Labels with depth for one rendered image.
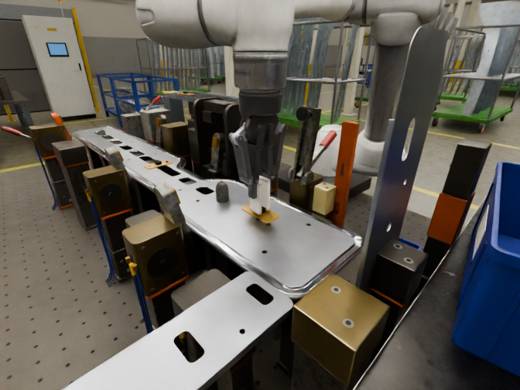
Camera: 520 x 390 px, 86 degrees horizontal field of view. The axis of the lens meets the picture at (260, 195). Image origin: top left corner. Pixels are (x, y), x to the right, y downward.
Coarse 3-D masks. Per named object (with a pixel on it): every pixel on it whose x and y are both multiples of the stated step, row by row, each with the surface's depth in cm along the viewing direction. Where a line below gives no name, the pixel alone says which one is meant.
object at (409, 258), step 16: (384, 256) 37; (400, 256) 37; (416, 256) 37; (384, 272) 38; (400, 272) 36; (416, 272) 35; (384, 288) 38; (400, 288) 36; (416, 288) 39; (400, 304) 37; (384, 336) 41
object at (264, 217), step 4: (248, 204) 62; (244, 208) 60; (248, 208) 60; (264, 208) 59; (248, 212) 59; (252, 212) 59; (264, 212) 59; (268, 212) 59; (272, 212) 59; (256, 216) 57; (260, 216) 57; (264, 216) 57; (268, 216) 57; (272, 216) 57; (276, 216) 57; (264, 220) 56; (268, 220) 56; (272, 220) 56
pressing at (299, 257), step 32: (96, 128) 135; (128, 160) 94; (160, 160) 94; (192, 192) 72; (192, 224) 59; (224, 224) 58; (256, 224) 58; (288, 224) 58; (320, 224) 58; (256, 256) 49; (288, 256) 49; (320, 256) 49; (352, 256) 50; (288, 288) 43
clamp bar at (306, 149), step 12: (300, 108) 59; (312, 108) 61; (300, 120) 60; (312, 120) 60; (300, 132) 63; (312, 132) 61; (300, 144) 64; (312, 144) 62; (300, 156) 65; (312, 156) 64; (300, 168) 67
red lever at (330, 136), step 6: (330, 132) 69; (336, 132) 69; (324, 138) 69; (330, 138) 69; (324, 144) 68; (318, 150) 68; (324, 150) 69; (318, 156) 68; (312, 162) 67; (300, 174) 66
